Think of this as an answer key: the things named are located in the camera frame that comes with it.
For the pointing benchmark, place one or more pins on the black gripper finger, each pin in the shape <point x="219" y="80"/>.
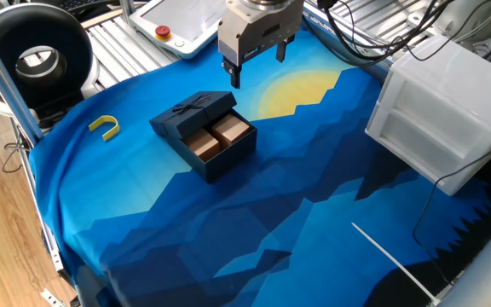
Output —
<point x="233" y="77"/>
<point x="281" y="51"/>

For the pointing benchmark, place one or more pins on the grey Schunk gripper body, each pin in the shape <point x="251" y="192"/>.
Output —
<point x="250" y="34"/>

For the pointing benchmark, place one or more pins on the dark blue ribboned box casing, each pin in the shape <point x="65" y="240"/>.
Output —
<point x="186" y="117"/>

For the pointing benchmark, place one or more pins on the brown cardboard inner box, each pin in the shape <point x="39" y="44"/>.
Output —
<point x="230" y="128"/>
<point x="203" y="143"/>

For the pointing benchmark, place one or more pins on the white robot teach pendant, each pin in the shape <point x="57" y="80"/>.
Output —
<point x="173" y="21"/>

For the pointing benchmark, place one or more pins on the yellow U-shaped plastic piece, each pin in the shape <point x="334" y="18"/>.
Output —
<point x="108" y="117"/>

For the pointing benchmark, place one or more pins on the blue mountain print tablecloth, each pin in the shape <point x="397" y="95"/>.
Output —
<point x="143" y="179"/>

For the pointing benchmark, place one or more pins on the light wooden strip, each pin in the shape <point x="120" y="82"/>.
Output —
<point x="100" y="18"/>

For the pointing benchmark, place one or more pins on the white plastic drawer unit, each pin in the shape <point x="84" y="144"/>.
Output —
<point x="441" y="106"/>

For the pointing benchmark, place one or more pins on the black keyboard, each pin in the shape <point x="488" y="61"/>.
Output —
<point x="75" y="4"/>

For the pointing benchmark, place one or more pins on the white cylindrical device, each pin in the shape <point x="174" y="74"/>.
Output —
<point x="467" y="17"/>

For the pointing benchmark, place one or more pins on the white zip tie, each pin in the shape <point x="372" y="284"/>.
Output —
<point x="395" y="263"/>

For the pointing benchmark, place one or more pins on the upright aluminium profile post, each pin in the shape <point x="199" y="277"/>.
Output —
<point x="127" y="10"/>

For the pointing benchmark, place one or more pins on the slanted blue-grey aluminium post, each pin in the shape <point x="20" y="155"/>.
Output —
<point x="2" y="81"/>

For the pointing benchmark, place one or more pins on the white metal bracket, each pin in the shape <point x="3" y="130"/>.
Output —
<point x="51" y="297"/>

